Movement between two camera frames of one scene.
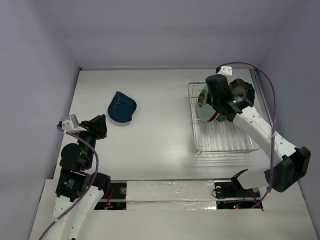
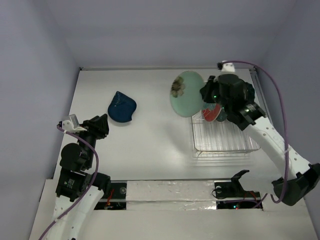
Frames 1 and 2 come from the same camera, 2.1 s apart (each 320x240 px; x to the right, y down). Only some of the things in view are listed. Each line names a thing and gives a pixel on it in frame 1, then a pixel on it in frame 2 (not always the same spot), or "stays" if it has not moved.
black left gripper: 97,125 stays
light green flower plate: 205,111 → 185,93
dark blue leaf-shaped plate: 122,107 stays
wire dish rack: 216,136 stays
